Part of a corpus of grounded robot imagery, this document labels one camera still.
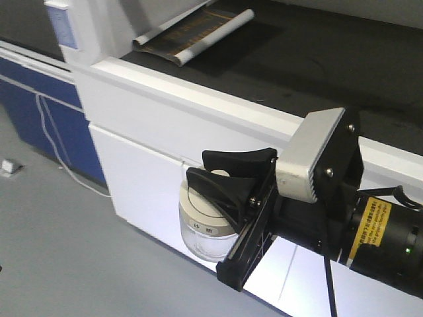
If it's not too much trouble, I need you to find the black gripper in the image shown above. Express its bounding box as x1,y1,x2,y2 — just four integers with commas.
186,148,359,291

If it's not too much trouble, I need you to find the glass jar with beige lid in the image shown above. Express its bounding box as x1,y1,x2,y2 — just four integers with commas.
178,180,238,263

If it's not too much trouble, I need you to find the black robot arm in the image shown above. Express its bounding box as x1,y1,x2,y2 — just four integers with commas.
186,146,422,297

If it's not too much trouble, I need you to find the rolled white paper sheet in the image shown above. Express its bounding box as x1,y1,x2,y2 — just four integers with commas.
132,1,254,67

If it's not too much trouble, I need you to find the white floor socket box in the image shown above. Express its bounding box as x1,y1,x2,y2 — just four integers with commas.
1,158,23,178

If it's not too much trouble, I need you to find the white control panel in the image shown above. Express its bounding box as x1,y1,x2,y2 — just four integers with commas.
44,1,81,51

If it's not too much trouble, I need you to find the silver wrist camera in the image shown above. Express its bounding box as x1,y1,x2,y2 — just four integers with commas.
276,108,364,203

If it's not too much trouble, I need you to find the white cable on floor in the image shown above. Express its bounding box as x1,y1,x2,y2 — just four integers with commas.
35,92,113,198

